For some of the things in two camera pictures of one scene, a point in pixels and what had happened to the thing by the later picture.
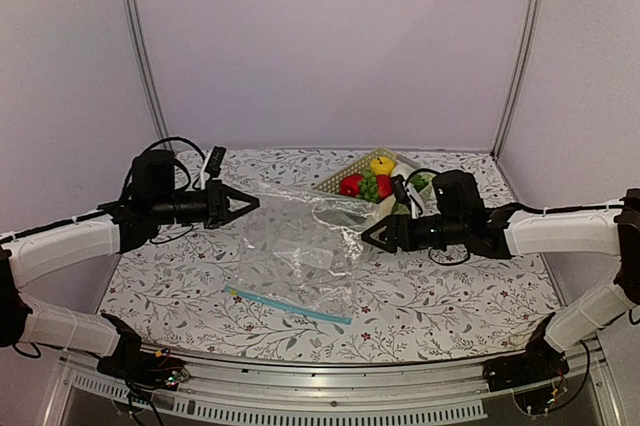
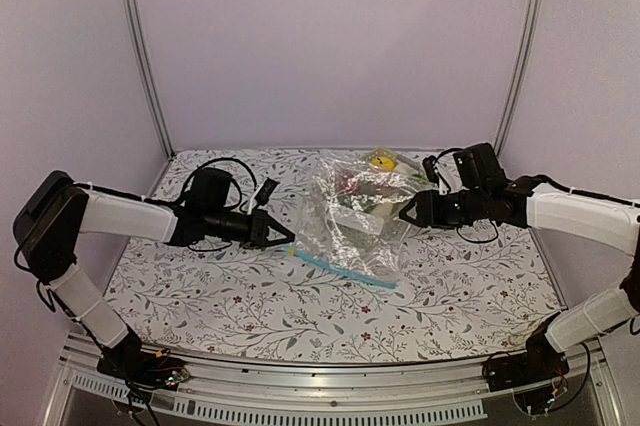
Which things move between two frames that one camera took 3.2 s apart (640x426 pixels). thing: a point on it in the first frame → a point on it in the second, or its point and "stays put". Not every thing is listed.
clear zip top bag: (297, 250) → (351, 215)
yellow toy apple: (382, 165) stays put
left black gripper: (217, 204) → (260, 222)
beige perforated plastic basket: (369, 176) stays put
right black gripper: (393, 224) → (429, 212)
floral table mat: (413, 306) stays put
